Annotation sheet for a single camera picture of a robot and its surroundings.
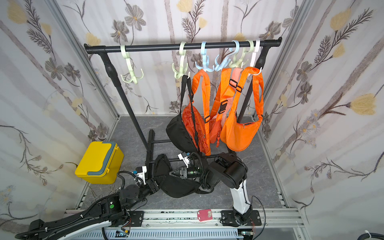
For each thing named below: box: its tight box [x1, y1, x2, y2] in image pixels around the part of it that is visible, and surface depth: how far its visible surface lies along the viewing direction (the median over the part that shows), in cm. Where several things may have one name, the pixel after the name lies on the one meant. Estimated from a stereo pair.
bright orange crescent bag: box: [220, 67, 264, 152], surface depth 75 cm
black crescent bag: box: [166, 75, 200, 155], surface depth 84 cm
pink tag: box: [197, 209, 213, 222], surface depth 76 cm
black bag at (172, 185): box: [153, 154, 214, 198], surface depth 80 cm
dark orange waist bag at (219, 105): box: [209, 68, 232, 144], surface depth 68 cm
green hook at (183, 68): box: [172, 41, 189, 79], surface depth 55 cm
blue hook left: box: [195, 41, 215, 72], surface depth 57 cm
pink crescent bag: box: [221, 67, 243, 127], surface depth 63 cm
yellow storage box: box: [75, 141, 125, 185], surface depth 82 cm
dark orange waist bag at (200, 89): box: [182, 69, 212, 156], surface depth 80 cm
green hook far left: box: [120, 45, 144, 85], surface depth 52 cm
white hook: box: [250, 39, 262, 76], surface depth 55 cm
